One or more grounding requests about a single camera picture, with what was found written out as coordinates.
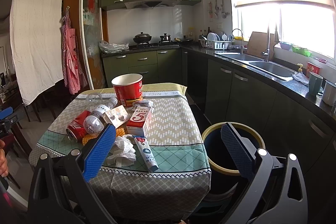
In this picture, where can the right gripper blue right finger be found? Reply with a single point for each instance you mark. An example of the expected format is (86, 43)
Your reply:
(241, 151)

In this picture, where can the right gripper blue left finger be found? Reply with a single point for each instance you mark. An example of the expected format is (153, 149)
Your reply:
(96, 150)

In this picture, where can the orange foam fruit net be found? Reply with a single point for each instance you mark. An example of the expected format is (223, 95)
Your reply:
(120, 131)

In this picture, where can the clear plastic water bottle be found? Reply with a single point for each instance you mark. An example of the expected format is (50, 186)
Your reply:
(93, 123)

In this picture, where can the red cola can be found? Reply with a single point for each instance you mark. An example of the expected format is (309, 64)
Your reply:
(75, 130)

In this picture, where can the small beige picture box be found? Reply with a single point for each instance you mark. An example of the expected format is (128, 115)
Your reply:
(116, 116)

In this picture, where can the red white number five carton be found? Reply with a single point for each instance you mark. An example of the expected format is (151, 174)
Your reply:
(139, 122)

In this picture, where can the white toothpaste tube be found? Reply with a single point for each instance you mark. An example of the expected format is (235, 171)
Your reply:
(146, 153)

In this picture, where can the red paper bucket cup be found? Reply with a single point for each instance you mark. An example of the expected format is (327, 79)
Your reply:
(128, 88)

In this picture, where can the blue trash bin yellow rim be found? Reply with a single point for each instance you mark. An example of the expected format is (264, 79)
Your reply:
(218, 156)

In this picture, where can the person left hand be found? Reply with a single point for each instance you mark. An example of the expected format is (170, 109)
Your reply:
(4, 170)

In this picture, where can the crumpled white tissue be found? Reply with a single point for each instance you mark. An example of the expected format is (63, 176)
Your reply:
(122, 152)

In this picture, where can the patterned tablecloth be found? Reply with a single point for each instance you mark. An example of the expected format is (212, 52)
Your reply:
(171, 174)

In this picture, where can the green lower cabinets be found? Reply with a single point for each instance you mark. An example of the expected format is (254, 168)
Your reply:
(281, 110)

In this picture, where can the pink checked apron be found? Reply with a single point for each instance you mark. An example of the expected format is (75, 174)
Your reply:
(73, 75)

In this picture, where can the steel double sink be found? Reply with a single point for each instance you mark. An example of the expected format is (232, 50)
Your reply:
(273, 69)

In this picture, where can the white mug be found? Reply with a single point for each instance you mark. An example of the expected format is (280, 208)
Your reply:
(329, 93)

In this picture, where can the green mug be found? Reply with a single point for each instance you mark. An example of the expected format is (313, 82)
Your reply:
(315, 82)

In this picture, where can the clear plastic bag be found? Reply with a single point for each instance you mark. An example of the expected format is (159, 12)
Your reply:
(106, 47)

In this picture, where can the wooden cutting board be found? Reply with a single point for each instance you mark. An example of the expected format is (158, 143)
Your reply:
(258, 43)

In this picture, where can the black wok on stove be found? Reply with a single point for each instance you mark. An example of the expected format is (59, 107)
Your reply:
(142, 38)

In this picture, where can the white dish rack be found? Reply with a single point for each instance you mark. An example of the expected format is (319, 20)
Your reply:
(214, 42)

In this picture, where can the white hanging sheet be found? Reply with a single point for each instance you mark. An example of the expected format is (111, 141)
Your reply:
(35, 40)

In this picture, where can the small black pot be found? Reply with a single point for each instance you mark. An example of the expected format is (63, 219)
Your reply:
(165, 38)

